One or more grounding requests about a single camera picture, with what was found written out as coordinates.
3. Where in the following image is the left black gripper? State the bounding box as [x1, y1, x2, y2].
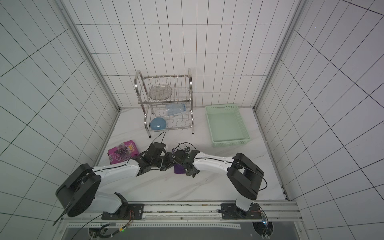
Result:
[152, 152, 177, 172]

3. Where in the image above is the purple square dishcloth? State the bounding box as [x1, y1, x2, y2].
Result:
[174, 164, 186, 174]

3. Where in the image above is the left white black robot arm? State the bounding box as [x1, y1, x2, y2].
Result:
[56, 142, 175, 219]

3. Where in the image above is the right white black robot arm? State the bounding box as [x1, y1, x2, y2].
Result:
[173, 150, 266, 221]

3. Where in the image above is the pink snack bag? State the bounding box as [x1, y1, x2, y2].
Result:
[108, 140, 139, 165]

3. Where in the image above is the blue bowl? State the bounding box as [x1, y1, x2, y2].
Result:
[150, 117, 167, 131]

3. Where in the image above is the green plastic basket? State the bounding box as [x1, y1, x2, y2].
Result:
[205, 104, 251, 148]

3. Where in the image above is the clear plastic bottle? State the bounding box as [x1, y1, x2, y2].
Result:
[165, 103, 187, 116]

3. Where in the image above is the steel two-tier dish rack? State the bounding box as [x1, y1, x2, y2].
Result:
[134, 69, 195, 138]

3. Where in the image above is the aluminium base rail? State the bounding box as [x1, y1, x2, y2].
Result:
[60, 201, 303, 227]

